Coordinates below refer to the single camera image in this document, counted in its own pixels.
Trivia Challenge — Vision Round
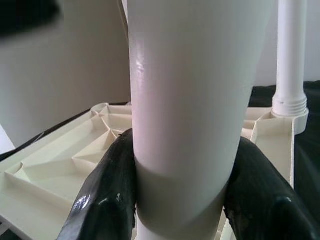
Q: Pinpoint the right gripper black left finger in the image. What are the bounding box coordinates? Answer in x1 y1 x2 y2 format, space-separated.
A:
56 128 138 240

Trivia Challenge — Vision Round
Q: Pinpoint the white plastic children table top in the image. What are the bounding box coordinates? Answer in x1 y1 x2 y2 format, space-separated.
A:
0 101 310 240

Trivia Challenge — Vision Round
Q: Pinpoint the black plastic table cover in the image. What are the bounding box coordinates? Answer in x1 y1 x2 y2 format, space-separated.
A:
0 79 320 240

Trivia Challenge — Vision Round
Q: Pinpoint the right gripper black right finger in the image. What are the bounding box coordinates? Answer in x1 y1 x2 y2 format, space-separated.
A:
223 136 320 240

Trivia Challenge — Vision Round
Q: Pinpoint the white plastic table leg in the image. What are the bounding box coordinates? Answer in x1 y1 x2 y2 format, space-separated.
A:
121 0 274 240
271 0 309 118

